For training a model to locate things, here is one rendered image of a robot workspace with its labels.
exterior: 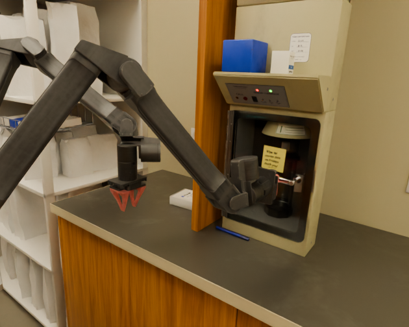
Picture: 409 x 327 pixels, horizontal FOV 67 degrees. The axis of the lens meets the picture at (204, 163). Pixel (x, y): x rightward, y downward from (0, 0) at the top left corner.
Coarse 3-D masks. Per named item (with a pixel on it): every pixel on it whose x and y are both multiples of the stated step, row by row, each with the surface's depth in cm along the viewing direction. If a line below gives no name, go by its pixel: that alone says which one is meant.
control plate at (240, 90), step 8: (232, 88) 96; (240, 88) 94; (248, 88) 92; (256, 88) 90; (264, 88) 89; (272, 88) 87; (280, 88) 86; (232, 96) 99; (240, 96) 97; (248, 96) 95; (256, 96) 93; (264, 96) 92; (272, 96) 90; (280, 96) 89; (264, 104) 95; (272, 104) 93; (280, 104) 92; (288, 104) 90
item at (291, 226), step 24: (240, 120) 104; (264, 120) 99; (288, 120) 94; (312, 120) 90; (240, 144) 105; (264, 144) 100; (288, 144) 95; (312, 144) 91; (288, 168) 97; (312, 168) 92; (288, 192) 98; (240, 216) 111; (264, 216) 105; (288, 216) 100
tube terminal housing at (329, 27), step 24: (312, 0) 85; (336, 0) 81; (240, 24) 98; (264, 24) 94; (288, 24) 90; (312, 24) 86; (336, 24) 82; (288, 48) 91; (312, 48) 87; (336, 48) 84; (312, 72) 88; (336, 72) 89; (336, 96) 95; (312, 216) 99; (264, 240) 109; (288, 240) 103; (312, 240) 106
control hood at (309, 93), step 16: (224, 80) 94; (240, 80) 91; (256, 80) 88; (272, 80) 85; (288, 80) 82; (304, 80) 79; (320, 80) 78; (224, 96) 101; (288, 96) 87; (304, 96) 84; (320, 96) 82; (320, 112) 87
